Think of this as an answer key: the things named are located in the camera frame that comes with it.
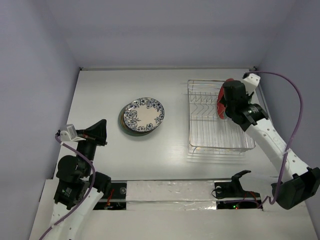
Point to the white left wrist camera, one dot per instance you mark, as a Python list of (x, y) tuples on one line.
[(68, 133)]

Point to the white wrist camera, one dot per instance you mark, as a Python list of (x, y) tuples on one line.
[(251, 82), (68, 133)]

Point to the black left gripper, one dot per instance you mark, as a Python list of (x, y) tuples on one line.
[(97, 132)]

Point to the light blue plate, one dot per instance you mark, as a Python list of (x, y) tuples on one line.
[(125, 133)]

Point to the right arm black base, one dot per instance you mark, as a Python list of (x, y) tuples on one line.
[(231, 188)]

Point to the metal wire dish rack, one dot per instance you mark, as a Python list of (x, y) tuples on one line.
[(207, 131)]

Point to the blue white floral plate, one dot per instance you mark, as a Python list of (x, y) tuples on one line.
[(148, 101)]

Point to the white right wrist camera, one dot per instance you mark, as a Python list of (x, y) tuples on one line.
[(251, 82)]

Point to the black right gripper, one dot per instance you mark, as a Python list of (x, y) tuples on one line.
[(227, 104)]

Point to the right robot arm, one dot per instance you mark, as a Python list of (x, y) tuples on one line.
[(297, 181)]

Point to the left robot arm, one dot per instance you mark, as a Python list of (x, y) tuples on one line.
[(80, 186)]

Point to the white foam block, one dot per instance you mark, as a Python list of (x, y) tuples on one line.
[(170, 195)]

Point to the red and teal plate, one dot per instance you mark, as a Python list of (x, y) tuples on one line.
[(221, 104)]

